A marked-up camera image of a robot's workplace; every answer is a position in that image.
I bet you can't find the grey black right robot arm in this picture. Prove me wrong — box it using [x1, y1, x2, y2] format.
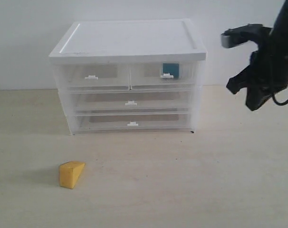
[221, 0, 288, 111]

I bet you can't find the yellow cheese wedge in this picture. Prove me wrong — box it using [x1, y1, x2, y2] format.
[59, 161, 86, 190]

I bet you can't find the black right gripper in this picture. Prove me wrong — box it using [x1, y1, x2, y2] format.
[226, 41, 288, 111]

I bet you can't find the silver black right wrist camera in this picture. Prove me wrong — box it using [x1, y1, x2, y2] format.
[221, 24, 272, 48]

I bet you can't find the white plastic drawer cabinet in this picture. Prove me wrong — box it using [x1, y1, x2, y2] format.
[49, 19, 207, 135]

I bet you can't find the bottom wide clear drawer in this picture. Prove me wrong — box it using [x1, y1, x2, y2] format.
[76, 112, 191, 132]

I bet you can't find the middle wide clear drawer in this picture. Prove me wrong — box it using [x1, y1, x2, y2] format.
[69, 91, 192, 113]

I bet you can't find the wide clear drawer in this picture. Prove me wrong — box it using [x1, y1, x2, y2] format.
[69, 91, 192, 113]
[76, 112, 191, 132]

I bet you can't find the white cap teal bottle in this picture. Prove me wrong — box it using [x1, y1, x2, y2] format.
[160, 63, 191, 80]

